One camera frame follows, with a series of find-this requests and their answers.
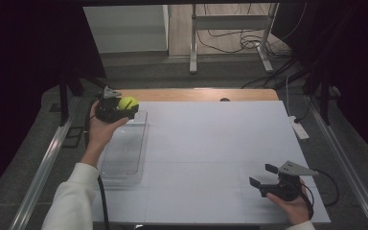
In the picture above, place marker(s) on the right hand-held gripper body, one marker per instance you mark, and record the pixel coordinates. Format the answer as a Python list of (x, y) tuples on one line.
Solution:
[(287, 185)]

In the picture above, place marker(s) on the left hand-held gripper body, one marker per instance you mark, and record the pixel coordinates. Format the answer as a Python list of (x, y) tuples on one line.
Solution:
[(108, 110)]

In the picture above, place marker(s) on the yellow tennis ball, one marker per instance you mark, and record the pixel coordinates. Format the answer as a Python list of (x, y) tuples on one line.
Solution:
[(128, 102)]

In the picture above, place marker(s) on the clear plastic container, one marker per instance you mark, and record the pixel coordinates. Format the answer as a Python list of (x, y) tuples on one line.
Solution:
[(124, 150)]

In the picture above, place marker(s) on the person's left hand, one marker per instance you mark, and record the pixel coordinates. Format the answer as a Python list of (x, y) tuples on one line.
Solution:
[(100, 131)]

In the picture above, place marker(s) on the person's right hand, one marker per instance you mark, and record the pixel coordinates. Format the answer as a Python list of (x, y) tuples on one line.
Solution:
[(294, 209)]

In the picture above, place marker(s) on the black metal stand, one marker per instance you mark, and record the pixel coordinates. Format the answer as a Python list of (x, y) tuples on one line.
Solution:
[(324, 102), (64, 96)]

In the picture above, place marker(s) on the white power strip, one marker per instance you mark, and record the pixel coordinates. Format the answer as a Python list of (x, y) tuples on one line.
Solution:
[(299, 127)]

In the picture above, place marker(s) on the white table mat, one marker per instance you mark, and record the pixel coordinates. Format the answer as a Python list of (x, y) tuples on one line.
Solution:
[(204, 153)]

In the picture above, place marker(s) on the white cabinet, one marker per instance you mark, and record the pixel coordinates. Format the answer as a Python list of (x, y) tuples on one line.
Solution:
[(127, 28)]

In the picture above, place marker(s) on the black curtain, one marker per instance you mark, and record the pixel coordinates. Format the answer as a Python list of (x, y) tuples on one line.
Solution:
[(22, 80), (357, 64)]

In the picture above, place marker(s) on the silver metal rail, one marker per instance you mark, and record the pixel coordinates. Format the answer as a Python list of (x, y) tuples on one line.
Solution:
[(38, 179), (348, 169)]

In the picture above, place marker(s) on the white metal desk frame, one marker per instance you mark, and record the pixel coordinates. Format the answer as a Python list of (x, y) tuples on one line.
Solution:
[(233, 22)]

